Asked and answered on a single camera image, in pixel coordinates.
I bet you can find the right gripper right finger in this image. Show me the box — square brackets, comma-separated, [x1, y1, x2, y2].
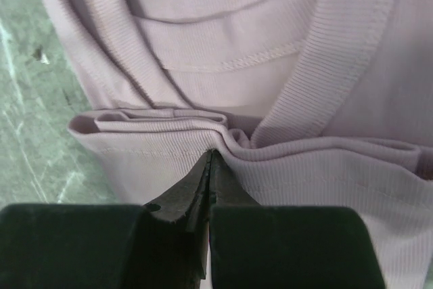
[208, 150, 259, 206]

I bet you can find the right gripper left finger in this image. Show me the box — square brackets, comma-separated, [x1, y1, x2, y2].
[145, 152, 212, 279]

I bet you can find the pink tank top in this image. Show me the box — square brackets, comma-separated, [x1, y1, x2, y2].
[42, 0, 432, 288]

